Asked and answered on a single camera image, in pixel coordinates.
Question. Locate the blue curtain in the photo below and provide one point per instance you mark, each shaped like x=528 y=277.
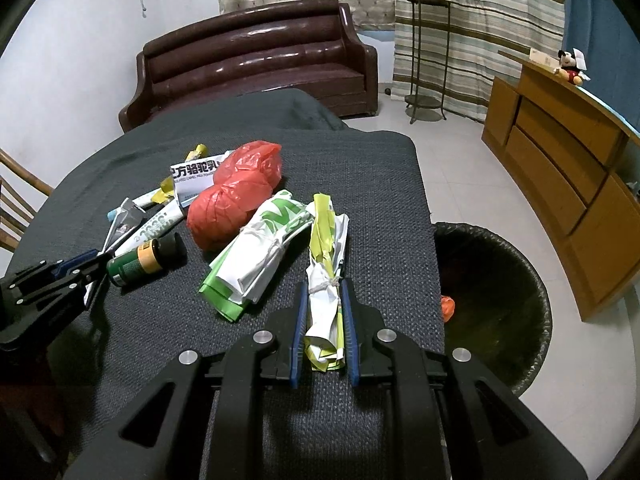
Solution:
x=600 y=35

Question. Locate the small cardboard box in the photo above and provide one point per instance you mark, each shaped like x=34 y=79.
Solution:
x=542 y=57

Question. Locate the orange plastic scrap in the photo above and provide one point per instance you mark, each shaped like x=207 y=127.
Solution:
x=447 y=308

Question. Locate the striped curtain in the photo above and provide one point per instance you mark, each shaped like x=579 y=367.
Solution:
x=500 y=35

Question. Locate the wooden cabinet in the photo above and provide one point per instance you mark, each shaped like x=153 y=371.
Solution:
x=550 y=160

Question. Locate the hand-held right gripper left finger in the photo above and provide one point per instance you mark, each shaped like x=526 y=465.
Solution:
x=297 y=330

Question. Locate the white printed pouch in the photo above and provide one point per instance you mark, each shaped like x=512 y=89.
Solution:
x=192 y=175

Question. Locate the dark grey tablecloth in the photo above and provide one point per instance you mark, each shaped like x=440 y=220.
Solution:
x=350 y=170

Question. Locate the silver blue foil wrapper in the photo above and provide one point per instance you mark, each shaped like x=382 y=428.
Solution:
x=122 y=215

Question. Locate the green white plastic bag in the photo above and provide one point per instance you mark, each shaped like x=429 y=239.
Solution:
x=260 y=250

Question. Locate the yellow white plastic bag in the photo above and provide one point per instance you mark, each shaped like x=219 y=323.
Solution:
x=325 y=240

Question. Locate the mouse plush toy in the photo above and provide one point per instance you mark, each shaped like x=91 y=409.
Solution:
x=570 y=72

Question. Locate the brown leather sofa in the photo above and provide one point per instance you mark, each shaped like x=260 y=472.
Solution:
x=250 y=60

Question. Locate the black bag-lined trash bin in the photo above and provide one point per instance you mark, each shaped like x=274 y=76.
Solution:
x=500 y=285

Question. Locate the yellow wrapper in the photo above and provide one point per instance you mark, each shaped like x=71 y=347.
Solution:
x=198 y=151

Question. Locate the white green tube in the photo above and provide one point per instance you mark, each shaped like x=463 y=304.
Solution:
x=155 y=222

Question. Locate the small white tube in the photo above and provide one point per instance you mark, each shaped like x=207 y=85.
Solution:
x=147 y=199

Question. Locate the wooden chair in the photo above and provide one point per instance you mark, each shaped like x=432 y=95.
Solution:
x=30 y=176

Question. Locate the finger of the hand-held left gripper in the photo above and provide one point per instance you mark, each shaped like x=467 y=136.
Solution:
x=75 y=262
x=85 y=277

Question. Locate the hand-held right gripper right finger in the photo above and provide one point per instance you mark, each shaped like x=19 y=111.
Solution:
x=350 y=330

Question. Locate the red plastic bag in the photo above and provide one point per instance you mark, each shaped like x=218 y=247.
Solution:
x=225 y=205

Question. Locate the green bottle with black cap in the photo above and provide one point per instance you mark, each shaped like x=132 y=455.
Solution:
x=140 y=260

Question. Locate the metal plant stand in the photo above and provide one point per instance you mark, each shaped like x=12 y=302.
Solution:
x=425 y=102

